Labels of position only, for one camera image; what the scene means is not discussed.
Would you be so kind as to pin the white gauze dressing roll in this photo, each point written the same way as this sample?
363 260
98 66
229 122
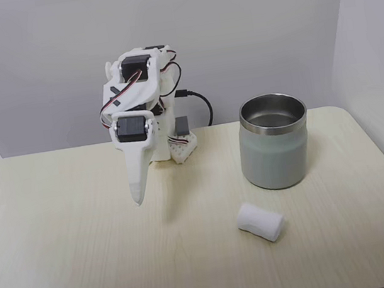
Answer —
260 221

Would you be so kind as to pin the stainless steel cup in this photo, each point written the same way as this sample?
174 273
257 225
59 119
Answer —
274 154

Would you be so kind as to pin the grey table clamp block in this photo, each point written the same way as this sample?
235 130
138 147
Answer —
182 125

